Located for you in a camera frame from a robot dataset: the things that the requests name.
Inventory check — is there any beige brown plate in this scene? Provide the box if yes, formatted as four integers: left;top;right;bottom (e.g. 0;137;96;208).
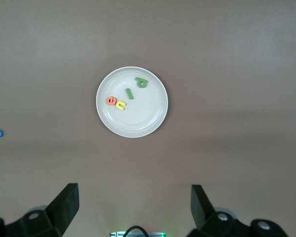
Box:
95;66;169;138

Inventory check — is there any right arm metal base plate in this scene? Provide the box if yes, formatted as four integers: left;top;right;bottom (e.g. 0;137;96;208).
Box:
110;231;166;237

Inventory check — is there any green looped foam letter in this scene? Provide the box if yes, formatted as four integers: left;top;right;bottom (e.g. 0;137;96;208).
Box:
134;77;148;89

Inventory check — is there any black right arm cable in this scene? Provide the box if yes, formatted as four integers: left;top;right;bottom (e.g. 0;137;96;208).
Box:
124;225;151;237

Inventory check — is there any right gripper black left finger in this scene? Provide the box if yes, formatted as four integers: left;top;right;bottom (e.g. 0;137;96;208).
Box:
0;182;80;237

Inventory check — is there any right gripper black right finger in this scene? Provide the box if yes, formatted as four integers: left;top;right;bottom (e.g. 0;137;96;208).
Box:
187;184;288;237

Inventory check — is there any brown table cover sheet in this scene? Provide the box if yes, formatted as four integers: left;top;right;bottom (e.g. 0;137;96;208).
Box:
0;0;296;237

